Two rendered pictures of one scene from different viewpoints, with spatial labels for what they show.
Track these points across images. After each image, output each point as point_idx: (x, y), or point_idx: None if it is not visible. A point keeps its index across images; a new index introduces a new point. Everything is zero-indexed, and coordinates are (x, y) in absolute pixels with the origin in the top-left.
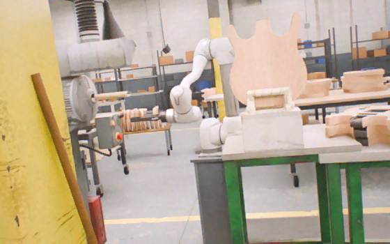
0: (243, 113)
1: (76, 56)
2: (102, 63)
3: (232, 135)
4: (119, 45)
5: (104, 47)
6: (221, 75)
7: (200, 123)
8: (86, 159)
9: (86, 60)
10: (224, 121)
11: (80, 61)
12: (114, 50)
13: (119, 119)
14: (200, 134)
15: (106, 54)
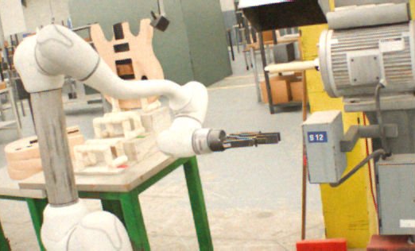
0: (158, 110)
1: (317, 3)
2: (288, 19)
3: (138, 172)
4: (261, 5)
5: (280, 2)
6: (63, 110)
7: (118, 223)
8: (376, 183)
9: (307, 11)
10: (87, 206)
11: (314, 10)
12: (269, 9)
13: (303, 136)
14: (130, 245)
15: (279, 11)
